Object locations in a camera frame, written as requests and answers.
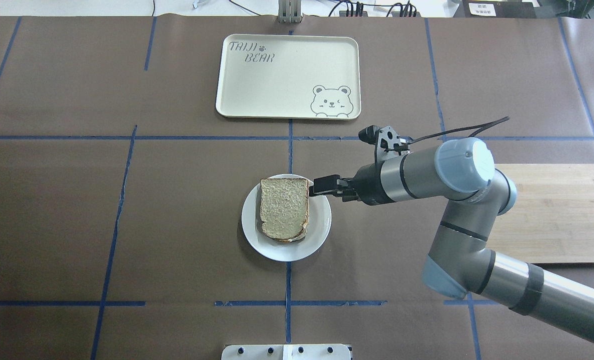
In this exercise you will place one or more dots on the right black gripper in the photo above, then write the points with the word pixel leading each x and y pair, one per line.
pixel 367 184

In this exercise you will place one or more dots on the white round plate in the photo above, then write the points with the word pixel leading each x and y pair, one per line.
pixel 318 229

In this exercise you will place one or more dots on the bread slice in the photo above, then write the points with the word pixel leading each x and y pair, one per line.
pixel 284 209

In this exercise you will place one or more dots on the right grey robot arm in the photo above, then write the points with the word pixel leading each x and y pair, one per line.
pixel 459 262

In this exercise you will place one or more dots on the cream bear tray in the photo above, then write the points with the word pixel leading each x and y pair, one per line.
pixel 268 76

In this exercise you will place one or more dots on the wooden cutting board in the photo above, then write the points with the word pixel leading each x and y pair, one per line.
pixel 552 221

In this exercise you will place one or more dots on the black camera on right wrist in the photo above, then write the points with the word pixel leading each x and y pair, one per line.
pixel 386 141

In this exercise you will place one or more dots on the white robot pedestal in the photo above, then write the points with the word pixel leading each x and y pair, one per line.
pixel 309 351

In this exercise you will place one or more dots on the aluminium frame post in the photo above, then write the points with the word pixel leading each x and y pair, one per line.
pixel 290 11

